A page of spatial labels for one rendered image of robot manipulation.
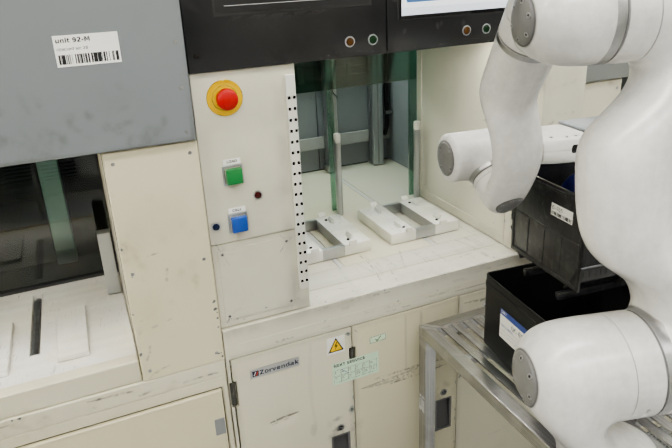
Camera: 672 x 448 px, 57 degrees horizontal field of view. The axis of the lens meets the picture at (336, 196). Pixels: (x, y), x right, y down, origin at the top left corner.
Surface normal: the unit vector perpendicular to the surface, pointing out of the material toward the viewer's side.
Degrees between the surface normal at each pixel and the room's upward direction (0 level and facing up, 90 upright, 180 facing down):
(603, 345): 31
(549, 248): 89
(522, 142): 81
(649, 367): 57
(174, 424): 90
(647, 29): 104
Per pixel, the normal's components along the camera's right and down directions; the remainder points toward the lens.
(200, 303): 0.40, 0.30
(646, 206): 0.04, 0.20
